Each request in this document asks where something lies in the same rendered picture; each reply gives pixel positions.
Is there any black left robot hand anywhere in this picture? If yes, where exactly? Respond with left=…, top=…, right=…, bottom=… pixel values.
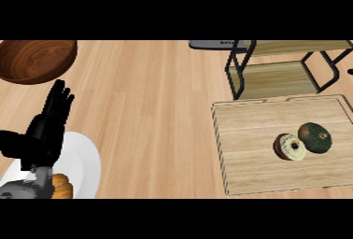
left=0, top=78, right=76, bottom=172

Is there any pale wooden tray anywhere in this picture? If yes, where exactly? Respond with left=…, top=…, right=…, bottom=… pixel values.
left=210, top=93, right=353, bottom=197

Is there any white plate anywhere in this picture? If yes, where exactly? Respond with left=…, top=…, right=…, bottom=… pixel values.
left=0, top=131, right=102, bottom=200

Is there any golden croissant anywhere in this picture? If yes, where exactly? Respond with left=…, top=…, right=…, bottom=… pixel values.
left=51, top=173, right=74, bottom=200

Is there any brown wooden bowl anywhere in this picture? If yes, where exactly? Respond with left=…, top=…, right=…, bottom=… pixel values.
left=0, top=40, right=79, bottom=86

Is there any dark grey appliance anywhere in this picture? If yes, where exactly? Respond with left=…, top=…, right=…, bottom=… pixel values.
left=188, top=40, right=253, bottom=51

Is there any cream donut with brown rim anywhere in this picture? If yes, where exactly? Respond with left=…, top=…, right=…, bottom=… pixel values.
left=272, top=133, right=308, bottom=162

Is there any black wire tiered shelf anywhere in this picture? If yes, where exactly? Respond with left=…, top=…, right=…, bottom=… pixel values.
left=223, top=40, right=353, bottom=101

